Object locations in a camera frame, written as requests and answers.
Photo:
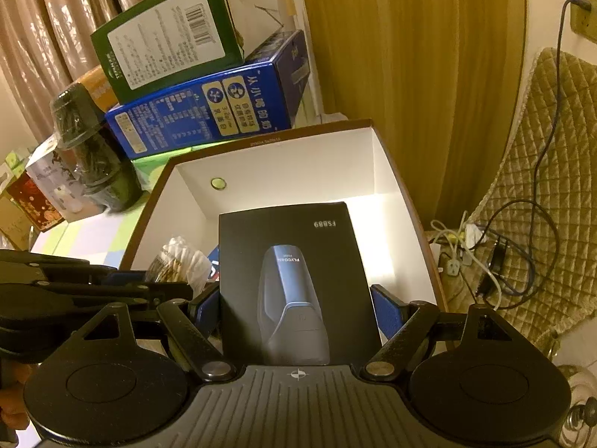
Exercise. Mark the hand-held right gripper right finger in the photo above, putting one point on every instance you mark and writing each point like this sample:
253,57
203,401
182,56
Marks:
387,308

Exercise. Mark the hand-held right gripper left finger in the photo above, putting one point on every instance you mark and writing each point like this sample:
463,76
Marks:
208,310

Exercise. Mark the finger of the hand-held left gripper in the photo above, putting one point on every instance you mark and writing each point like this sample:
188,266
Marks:
140,293
126,278

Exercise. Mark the clear plastic packet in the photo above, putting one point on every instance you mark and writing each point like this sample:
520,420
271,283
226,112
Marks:
179,261

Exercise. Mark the black shaver box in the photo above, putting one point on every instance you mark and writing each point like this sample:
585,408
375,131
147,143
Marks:
298,280

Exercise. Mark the large white box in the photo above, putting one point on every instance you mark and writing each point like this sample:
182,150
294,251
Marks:
396,186

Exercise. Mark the person's left hand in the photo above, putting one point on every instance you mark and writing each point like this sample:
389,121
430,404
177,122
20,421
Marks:
11,413

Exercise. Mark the white power strip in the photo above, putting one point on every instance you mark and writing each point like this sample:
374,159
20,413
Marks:
454,252

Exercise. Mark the white humidifier box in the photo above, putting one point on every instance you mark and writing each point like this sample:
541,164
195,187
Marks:
51,186

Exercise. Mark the red gift box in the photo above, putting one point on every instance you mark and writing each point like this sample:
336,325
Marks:
32,205

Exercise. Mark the dark glass jar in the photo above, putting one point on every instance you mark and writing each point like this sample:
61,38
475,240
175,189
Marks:
88,149

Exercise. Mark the blue milk carton box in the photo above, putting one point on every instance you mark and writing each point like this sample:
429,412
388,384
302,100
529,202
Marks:
210,112

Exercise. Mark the orange box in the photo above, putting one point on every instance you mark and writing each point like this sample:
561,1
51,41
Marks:
95,86

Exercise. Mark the quilted chair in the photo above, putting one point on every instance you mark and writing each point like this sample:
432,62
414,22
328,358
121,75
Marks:
559,172

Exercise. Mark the gold curtain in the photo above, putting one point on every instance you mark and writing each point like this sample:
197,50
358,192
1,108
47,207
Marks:
410,79

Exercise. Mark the green carton box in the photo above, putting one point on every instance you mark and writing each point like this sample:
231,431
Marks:
163,42

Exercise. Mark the beige curtain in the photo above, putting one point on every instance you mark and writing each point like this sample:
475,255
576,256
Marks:
60,18

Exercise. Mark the wall socket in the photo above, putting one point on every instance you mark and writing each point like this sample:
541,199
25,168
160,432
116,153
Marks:
585,16

